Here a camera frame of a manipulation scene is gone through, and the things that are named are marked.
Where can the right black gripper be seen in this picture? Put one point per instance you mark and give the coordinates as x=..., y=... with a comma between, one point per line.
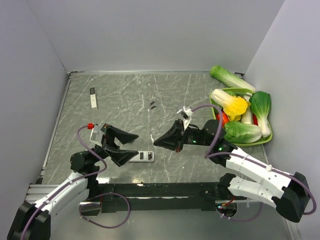
x=173, y=139

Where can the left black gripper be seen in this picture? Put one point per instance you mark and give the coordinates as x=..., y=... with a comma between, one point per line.
x=120, y=157

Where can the red white AC remote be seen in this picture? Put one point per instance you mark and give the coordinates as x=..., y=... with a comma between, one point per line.
x=143, y=157

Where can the white slim remote control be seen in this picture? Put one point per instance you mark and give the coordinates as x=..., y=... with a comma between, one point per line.
x=93, y=98

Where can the black TV remote control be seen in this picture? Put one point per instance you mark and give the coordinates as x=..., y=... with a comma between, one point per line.
x=105, y=127

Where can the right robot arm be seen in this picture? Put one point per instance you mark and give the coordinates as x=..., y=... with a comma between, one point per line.
x=287, y=193

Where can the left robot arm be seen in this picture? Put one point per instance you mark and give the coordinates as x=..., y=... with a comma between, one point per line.
x=35, y=221

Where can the orange carrot toy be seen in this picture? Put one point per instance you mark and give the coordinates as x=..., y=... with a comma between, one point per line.
x=222, y=117

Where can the light green cabbage front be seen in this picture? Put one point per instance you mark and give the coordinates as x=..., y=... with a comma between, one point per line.
x=242, y=133

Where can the yellow white cabbage toy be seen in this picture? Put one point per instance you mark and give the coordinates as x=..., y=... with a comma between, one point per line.
x=233, y=106

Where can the green plastic basket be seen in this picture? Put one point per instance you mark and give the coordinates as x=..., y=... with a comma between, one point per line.
x=246, y=94

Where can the white radish toy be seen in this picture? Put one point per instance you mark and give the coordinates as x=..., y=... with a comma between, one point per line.
x=247, y=117

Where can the napa cabbage on table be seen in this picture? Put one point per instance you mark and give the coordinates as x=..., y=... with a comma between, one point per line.
x=229, y=79

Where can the red pepper toy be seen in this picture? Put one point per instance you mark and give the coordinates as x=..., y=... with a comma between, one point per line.
x=255, y=121

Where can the dark green bok choy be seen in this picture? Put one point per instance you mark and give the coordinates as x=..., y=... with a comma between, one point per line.
x=261, y=106

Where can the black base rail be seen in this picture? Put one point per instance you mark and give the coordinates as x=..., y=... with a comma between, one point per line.
x=114, y=197

